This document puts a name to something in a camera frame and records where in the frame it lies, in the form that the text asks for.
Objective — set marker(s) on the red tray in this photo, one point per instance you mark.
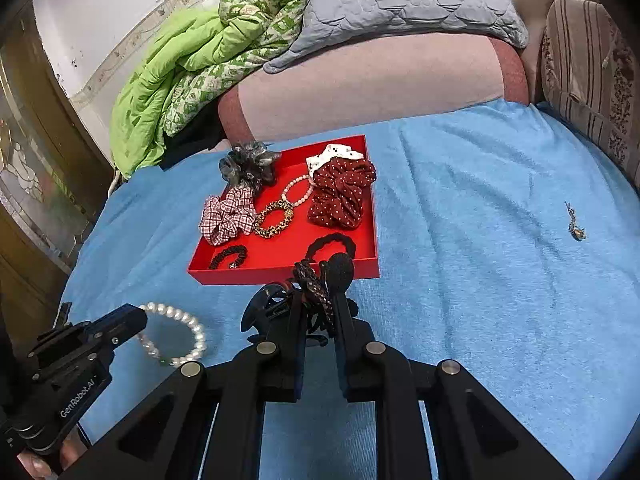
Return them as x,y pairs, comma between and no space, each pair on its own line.
280,255

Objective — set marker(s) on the grey quilted pillow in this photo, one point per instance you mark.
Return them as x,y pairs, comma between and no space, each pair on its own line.
400,0

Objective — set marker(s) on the green quilt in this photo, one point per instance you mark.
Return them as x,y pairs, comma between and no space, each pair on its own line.
160,85

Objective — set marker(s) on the person's left hand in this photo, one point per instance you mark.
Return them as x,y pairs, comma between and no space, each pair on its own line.
70,457

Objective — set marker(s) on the white dotted scrunchie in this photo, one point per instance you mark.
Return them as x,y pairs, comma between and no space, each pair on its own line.
330,152

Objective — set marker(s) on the red dotted scrunchie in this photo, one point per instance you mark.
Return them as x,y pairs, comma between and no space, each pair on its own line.
340,200

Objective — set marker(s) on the dark cloth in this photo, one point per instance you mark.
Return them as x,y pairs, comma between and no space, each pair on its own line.
195,142

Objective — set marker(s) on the blue blanket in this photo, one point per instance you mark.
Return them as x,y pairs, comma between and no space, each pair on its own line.
475,260

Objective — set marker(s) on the black hair claw clip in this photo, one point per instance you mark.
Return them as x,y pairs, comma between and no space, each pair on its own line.
260,310

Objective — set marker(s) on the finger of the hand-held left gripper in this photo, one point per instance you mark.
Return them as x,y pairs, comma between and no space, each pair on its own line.
120,322

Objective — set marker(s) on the black thin scrunchie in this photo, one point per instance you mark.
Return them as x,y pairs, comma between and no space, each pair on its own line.
220,259

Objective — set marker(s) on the pink bolster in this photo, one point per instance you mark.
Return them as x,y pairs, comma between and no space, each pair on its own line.
375,85

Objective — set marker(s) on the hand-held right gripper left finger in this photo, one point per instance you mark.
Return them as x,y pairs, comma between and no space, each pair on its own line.
290,340

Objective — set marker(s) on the red plaid scrunchie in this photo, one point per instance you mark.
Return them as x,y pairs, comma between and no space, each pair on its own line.
227,215

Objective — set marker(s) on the grey sheer scrunchie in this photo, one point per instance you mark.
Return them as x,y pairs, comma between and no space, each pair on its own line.
247,165

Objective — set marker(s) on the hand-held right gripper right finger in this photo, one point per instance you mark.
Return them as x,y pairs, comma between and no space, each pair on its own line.
347,330

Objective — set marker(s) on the striped floral pillow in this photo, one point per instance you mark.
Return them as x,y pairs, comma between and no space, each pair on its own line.
590,70

